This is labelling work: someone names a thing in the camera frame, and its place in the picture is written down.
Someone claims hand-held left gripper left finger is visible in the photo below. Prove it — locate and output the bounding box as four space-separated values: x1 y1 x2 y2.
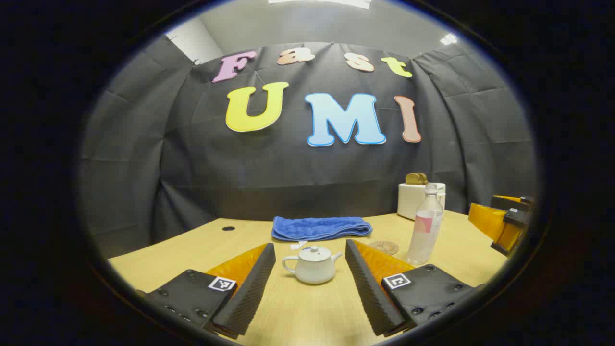
137 243 277 339

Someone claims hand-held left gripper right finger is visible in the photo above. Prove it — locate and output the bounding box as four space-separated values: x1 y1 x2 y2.
345 239 486 337

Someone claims round brown coaster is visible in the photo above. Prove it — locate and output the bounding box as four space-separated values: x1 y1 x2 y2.
368 240 399 256

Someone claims white ceramic teacup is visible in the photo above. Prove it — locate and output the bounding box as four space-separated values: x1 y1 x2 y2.
282 246 343 285

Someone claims clear plastic water bottle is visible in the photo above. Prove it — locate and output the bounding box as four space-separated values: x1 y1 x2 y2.
406 183 444 266

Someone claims white toaster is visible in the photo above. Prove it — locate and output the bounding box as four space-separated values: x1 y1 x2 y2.
397 182 446 221

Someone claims folded blue towel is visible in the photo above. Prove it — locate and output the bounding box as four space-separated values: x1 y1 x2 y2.
271 216 374 242

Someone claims black backdrop cloth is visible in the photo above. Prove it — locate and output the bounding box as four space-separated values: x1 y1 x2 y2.
79 36 539 260

